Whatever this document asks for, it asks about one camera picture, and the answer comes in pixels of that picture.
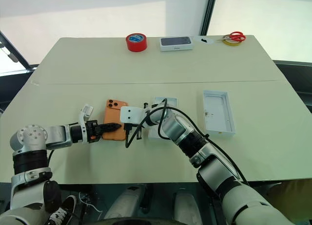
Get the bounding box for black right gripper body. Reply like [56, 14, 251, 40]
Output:
[133, 124, 143, 141]

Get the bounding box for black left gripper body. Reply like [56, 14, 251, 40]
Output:
[85, 120, 102, 143]

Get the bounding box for orange smartphone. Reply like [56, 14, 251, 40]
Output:
[101, 98, 129, 141]

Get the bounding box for white phone box base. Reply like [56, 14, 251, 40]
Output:
[202, 89, 237, 138]

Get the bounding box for phone box with dark print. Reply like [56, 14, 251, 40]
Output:
[159, 36, 195, 52]

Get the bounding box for grey rounded shape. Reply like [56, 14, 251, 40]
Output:
[172, 187, 203, 225]
[105, 184, 147, 220]

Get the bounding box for red tape roll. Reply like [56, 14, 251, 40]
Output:
[125, 33, 148, 53]

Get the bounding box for black sneaker white laces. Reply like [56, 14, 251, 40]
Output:
[47, 195, 78, 225]

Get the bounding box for yellow tape roll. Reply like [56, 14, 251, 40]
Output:
[223, 34, 242, 47]

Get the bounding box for dark side bench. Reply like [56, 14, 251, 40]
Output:
[271, 59, 312, 110]

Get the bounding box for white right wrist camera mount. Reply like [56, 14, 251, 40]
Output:
[120, 106, 147, 125]

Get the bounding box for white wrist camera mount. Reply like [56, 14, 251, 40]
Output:
[77, 104, 95, 146]
[120, 106, 147, 125]

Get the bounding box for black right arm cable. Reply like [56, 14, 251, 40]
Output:
[125, 97, 250, 187]

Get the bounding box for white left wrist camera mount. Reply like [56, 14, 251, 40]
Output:
[77, 104, 95, 146]

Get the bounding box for thin white cable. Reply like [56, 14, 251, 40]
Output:
[78, 192, 103, 214]

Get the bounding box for black slanted metal frame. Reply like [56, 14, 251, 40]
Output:
[0, 31, 38, 74]

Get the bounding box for red handled scissors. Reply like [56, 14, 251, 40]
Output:
[216, 31, 247, 43]

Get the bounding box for black window frame post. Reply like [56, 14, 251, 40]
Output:
[199, 0, 218, 37]

